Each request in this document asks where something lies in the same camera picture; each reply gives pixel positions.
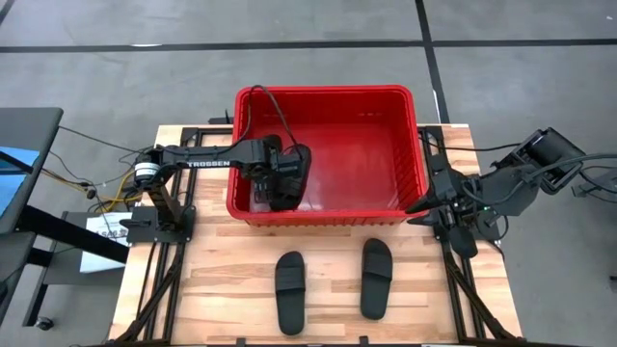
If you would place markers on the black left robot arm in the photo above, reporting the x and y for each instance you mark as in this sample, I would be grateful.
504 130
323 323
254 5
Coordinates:
173 156

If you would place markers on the black desk leg frame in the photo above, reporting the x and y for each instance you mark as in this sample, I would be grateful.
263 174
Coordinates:
72 233

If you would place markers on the black aluminium rig frame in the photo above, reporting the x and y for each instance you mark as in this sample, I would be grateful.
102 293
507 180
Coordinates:
189 137

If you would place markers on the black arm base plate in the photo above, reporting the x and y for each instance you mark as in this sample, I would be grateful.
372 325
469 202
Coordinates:
140 231

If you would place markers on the black rubber slide sandal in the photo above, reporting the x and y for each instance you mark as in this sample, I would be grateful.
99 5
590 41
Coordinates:
464 243
287 203
376 279
290 294

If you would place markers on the black caster wheel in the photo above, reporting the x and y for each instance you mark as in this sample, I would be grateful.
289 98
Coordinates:
44 323

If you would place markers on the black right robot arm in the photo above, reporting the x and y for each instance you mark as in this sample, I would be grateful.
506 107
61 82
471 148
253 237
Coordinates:
506 185

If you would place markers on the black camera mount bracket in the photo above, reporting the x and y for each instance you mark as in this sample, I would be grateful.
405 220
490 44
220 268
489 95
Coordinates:
241 342
364 341

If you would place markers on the blue screen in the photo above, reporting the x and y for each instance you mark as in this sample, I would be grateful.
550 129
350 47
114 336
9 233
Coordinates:
12 183

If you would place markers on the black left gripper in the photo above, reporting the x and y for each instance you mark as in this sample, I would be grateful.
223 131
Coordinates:
270 159

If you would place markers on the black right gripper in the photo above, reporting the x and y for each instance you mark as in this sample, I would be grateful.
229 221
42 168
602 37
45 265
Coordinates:
446 185

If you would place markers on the grey floor plate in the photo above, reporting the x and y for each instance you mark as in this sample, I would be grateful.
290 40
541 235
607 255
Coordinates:
62 270

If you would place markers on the grey desk top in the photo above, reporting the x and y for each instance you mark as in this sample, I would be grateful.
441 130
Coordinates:
29 127

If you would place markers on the large red plastic bin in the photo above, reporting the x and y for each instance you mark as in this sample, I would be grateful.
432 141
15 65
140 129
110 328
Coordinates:
356 168

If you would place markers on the white printed paper sheet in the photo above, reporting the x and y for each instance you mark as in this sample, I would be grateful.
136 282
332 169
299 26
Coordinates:
108 219

